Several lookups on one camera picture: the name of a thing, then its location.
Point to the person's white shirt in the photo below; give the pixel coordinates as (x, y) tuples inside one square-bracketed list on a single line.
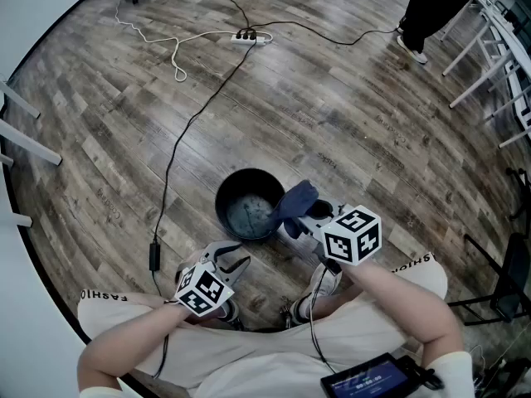
[(452, 375)]

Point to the dark blue cloth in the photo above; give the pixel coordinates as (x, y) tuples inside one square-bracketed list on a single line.
[(296, 201)]

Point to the person's right white shoe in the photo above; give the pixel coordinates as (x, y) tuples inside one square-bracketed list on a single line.
[(325, 284)]

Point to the person's left forearm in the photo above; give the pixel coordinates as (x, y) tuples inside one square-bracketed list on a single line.
[(132, 342)]

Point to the white table frame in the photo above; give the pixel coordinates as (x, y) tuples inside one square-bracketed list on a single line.
[(477, 89)]

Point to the black power adapter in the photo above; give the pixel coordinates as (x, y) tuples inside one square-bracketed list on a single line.
[(154, 256)]

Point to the black stand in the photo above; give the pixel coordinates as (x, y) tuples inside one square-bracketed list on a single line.
[(523, 197)]

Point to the white table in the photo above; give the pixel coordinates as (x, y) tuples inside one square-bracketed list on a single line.
[(29, 141)]

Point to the person's right white sock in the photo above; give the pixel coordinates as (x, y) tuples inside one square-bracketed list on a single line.
[(300, 309)]

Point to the black screen device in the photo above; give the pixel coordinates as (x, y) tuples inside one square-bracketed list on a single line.
[(365, 377)]

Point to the black stool with chrome base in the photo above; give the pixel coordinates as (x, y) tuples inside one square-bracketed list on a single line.
[(286, 315)]

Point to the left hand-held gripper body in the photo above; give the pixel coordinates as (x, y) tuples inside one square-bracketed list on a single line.
[(203, 290)]

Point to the black round bucket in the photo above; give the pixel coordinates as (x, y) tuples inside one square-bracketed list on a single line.
[(245, 189)]

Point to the black folding chair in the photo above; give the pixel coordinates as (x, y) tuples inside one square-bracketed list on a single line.
[(504, 280)]

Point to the person's right leg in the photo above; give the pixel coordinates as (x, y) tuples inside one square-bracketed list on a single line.
[(332, 306)]

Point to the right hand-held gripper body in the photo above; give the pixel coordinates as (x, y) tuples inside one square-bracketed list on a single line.
[(352, 234)]

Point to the person's right forearm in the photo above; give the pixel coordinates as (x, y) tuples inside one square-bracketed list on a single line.
[(398, 301)]

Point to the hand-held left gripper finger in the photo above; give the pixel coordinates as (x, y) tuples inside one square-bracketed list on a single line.
[(234, 264), (240, 272)]

